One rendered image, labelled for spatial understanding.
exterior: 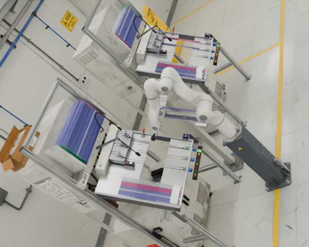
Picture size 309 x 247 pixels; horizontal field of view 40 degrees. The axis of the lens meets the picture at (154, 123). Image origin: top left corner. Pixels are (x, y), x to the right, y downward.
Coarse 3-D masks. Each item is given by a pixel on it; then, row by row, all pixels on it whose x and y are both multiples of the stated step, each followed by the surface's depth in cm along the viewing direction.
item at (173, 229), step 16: (144, 176) 416; (192, 176) 409; (192, 192) 401; (208, 192) 420; (128, 208) 402; (144, 208) 384; (192, 208) 393; (144, 224) 369; (160, 224) 360; (176, 224) 370; (128, 240) 400; (144, 240) 392; (176, 240) 378
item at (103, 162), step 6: (114, 126) 378; (108, 132) 374; (114, 132) 374; (108, 138) 370; (108, 144) 366; (102, 150) 362; (108, 150) 361; (102, 156) 358; (108, 156) 358; (102, 162) 354; (108, 162) 360; (96, 168) 350; (102, 168) 350; (102, 174) 355
